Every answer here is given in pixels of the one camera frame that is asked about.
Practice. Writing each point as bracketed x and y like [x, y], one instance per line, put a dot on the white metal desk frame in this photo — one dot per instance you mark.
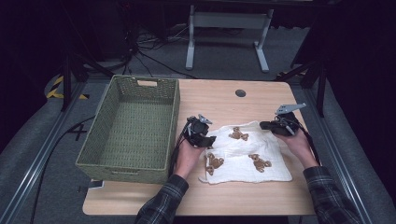
[230, 20]

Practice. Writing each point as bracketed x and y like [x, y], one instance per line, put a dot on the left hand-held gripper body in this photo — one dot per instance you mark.
[196, 130]

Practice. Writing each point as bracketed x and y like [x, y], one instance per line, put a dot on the person's right hand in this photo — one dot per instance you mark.
[300, 146]

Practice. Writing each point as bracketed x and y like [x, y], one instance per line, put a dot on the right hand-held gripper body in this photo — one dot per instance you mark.
[286, 124]

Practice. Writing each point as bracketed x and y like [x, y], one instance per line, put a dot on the person's left hand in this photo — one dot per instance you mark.
[186, 158]

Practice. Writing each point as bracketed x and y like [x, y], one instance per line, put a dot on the green woven basket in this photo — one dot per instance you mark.
[137, 130]

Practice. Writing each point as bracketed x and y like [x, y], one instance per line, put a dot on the grey round table grommet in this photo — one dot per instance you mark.
[240, 93]

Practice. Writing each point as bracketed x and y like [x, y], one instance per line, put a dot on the white bear-print cloth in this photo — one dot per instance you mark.
[239, 149]

